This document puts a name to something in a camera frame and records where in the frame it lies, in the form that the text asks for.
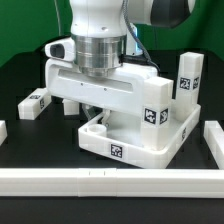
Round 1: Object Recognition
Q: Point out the white desk top tray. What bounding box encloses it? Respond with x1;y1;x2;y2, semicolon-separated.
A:
78;102;201;169

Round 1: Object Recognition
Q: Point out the white block left edge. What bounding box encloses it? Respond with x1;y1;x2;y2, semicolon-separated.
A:
0;120;7;146

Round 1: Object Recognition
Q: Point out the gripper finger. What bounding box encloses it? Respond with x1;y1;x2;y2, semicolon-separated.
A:
99;109;111;127
82;104;95;120

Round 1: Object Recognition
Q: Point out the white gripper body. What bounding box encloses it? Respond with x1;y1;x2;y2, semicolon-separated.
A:
45;37;157;116

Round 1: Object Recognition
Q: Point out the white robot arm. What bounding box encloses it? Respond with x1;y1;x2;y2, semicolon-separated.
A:
45;0;195;126

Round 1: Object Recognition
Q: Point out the white front rail fence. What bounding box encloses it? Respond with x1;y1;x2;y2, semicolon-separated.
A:
0;168;224;198

